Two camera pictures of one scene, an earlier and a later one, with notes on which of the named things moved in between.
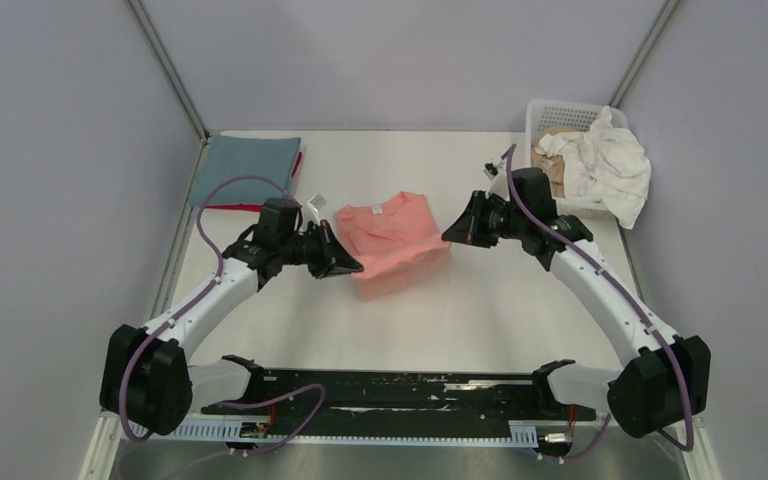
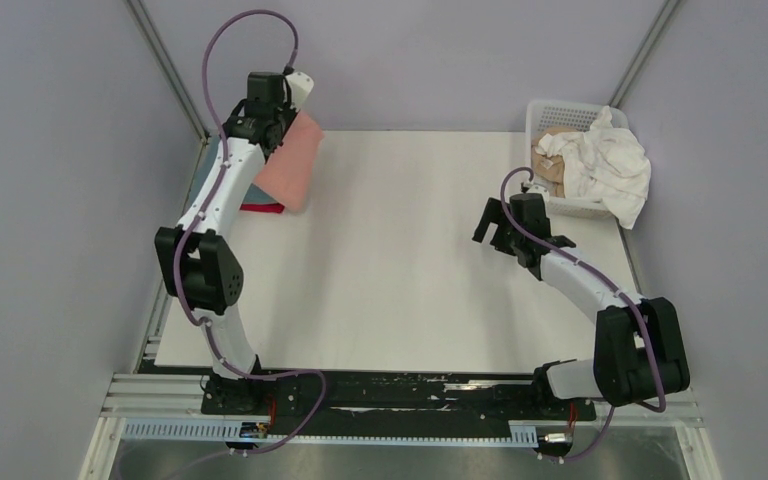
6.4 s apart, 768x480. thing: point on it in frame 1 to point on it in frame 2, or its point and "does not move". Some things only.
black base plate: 391,401 does not move
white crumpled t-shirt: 604,164 does not move
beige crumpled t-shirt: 552,166 does not move
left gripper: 342,261 to 288,110
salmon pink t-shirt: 398,245 to 285,176
